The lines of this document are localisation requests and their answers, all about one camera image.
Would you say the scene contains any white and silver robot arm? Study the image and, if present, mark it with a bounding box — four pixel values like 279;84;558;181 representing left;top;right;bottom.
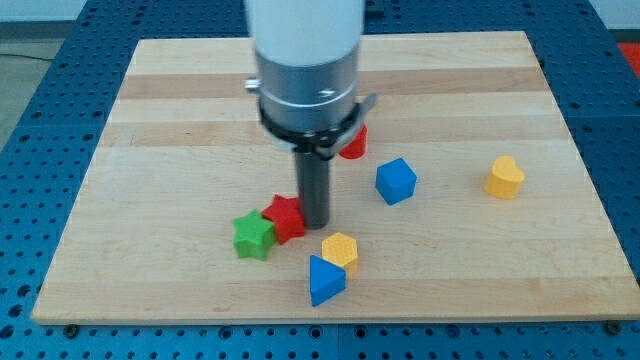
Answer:
245;0;377;160

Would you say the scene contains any red star block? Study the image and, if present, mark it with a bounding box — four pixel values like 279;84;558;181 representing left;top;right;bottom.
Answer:
261;194;306;245

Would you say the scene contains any green star block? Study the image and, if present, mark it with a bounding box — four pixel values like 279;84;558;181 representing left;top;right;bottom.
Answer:
232;209;277;261

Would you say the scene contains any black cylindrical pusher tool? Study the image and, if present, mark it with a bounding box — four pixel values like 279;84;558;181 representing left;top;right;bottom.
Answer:
294;153;330;230

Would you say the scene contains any red cylinder block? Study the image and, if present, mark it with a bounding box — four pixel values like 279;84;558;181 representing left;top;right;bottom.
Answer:
339;125;368;160

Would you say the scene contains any yellow hexagon block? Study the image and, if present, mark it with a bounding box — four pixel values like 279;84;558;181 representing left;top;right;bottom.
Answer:
321;232;359;278

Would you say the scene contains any blue cube block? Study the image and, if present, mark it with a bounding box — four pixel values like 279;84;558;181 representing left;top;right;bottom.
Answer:
375;158;417;205

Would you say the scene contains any blue triangle block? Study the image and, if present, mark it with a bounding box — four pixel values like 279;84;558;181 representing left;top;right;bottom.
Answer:
309;255;346;307

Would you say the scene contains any wooden board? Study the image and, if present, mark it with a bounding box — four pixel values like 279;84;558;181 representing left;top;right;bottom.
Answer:
31;31;639;325

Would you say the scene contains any yellow heart block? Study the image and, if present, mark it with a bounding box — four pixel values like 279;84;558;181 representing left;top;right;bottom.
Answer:
484;155;526;200

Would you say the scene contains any blue perforated table frame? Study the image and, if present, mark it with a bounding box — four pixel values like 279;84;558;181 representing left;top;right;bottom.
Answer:
1;0;639;359

